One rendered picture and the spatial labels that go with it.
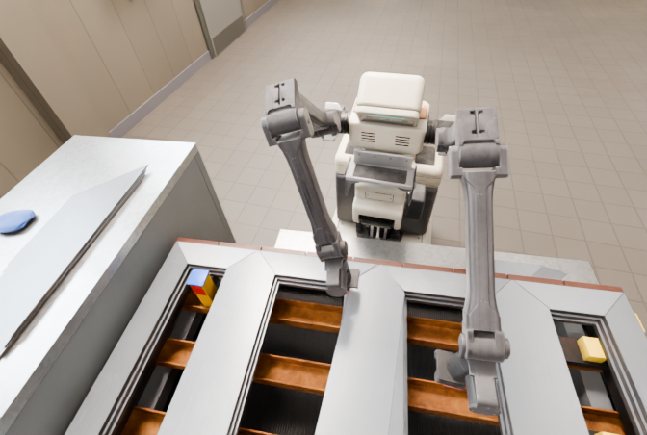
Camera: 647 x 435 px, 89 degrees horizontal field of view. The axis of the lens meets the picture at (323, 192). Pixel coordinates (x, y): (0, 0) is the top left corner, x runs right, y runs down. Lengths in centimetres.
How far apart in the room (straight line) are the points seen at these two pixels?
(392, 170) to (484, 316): 70
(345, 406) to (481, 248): 57
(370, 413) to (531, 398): 43
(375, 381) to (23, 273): 107
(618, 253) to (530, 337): 173
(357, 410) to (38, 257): 104
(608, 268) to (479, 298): 207
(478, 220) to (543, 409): 60
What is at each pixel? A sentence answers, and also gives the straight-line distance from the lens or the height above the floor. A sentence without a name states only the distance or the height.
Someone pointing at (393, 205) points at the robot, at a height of 80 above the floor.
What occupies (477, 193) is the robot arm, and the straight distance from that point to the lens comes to 72.
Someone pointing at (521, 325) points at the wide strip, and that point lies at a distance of 123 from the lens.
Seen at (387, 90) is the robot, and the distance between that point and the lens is 111.
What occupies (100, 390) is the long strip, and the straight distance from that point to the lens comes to 126.
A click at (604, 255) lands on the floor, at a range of 281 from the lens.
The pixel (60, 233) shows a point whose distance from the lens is 137.
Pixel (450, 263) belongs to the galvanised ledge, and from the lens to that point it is 149.
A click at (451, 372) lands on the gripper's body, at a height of 105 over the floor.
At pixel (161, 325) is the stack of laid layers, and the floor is 84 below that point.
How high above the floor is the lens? 189
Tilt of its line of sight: 46 degrees down
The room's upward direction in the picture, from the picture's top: 4 degrees counter-clockwise
